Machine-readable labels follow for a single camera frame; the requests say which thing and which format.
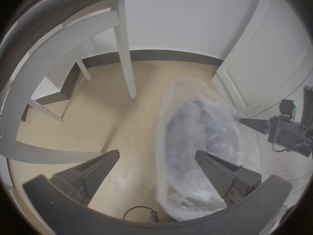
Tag black cable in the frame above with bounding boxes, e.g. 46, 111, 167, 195
123, 206, 160, 223

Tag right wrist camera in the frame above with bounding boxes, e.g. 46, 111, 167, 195
279, 99, 297, 120

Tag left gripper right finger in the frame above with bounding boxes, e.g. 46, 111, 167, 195
195, 150, 262, 207

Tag white door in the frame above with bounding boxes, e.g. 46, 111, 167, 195
211, 0, 313, 180

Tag grey chair white legs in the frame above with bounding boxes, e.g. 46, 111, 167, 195
0, 0, 137, 165

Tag clear plastic bag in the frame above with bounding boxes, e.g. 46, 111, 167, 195
155, 77, 263, 222

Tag white trash bin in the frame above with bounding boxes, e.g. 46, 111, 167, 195
164, 98, 242, 206

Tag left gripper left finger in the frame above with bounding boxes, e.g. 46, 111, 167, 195
50, 149, 121, 207

